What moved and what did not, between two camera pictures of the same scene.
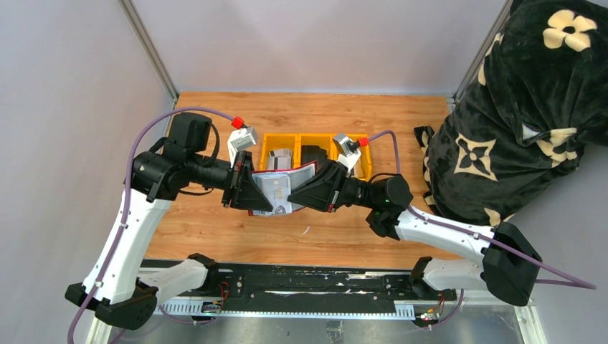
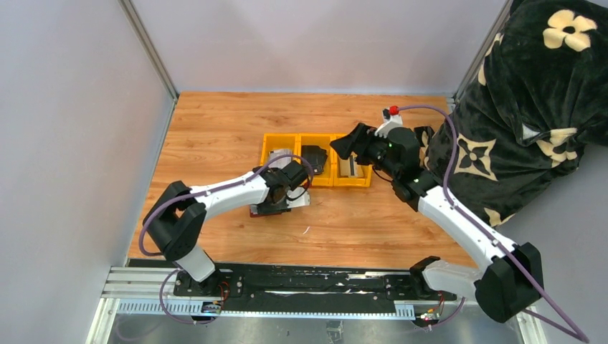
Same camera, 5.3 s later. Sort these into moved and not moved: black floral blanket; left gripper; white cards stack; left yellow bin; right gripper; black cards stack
Moved: left gripper; right gripper
Not moved: left yellow bin; black cards stack; white cards stack; black floral blanket
